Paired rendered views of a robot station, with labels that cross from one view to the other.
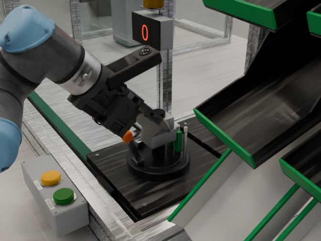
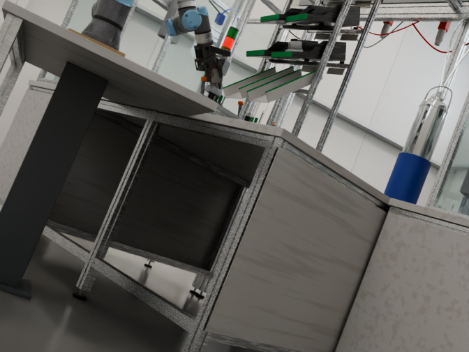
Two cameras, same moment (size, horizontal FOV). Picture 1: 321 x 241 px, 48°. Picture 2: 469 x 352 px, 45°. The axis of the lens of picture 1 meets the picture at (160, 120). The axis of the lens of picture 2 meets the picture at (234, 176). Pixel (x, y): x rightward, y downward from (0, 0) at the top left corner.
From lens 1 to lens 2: 2.09 m
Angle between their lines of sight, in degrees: 35
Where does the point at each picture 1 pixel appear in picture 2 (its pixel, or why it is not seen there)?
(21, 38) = (202, 10)
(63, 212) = not seen: hidden behind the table
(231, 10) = (269, 19)
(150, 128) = (216, 78)
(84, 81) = (208, 38)
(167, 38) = (225, 69)
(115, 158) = not seen: hidden behind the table
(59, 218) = not seen: hidden behind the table
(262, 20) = (276, 17)
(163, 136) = (216, 89)
